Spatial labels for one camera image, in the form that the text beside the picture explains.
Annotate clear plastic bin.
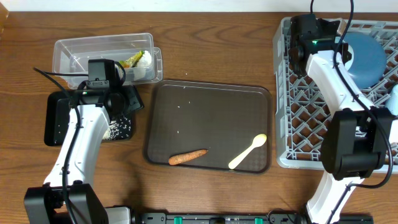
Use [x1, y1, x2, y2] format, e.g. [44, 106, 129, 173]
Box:
[52, 33, 163, 89]

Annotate light blue rice bowl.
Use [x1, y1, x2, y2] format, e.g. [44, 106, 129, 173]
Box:
[343, 43, 354, 70]

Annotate cream plastic spoon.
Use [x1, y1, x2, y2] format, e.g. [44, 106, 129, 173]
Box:
[228, 134, 267, 169]

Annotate black bin tray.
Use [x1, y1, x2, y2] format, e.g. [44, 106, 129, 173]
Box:
[44, 91, 135, 146]

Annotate pile of white rice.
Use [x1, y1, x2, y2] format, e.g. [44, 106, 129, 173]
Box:
[103, 116, 133, 141]

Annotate brown serving tray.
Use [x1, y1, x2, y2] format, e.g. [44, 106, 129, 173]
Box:
[143, 80, 273, 174]

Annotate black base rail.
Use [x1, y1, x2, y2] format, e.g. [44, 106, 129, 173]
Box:
[133, 212, 374, 224]

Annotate dark blue plate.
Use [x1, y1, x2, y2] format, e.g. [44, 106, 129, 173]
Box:
[343, 32, 386, 89]

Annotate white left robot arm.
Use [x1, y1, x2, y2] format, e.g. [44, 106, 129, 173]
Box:
[24, 59, 144, 223]

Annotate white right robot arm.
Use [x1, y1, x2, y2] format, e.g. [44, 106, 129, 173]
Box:
[288, 14, 397, 223]

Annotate grey dishwasher rack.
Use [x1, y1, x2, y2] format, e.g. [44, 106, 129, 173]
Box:
[272, 17, 397, 170]

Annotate small light blue cup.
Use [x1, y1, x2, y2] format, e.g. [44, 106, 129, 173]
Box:
[385, 85, 398, 116]

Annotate white napkin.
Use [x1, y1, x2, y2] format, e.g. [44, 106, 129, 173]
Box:
[133, 50, 152, 81]

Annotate green snack wrapper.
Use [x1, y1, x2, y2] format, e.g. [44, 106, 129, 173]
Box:
[119, 50, 145, 68]

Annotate orange carrot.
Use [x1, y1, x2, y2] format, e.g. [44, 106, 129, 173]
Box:
[169, 149, 208, 166]

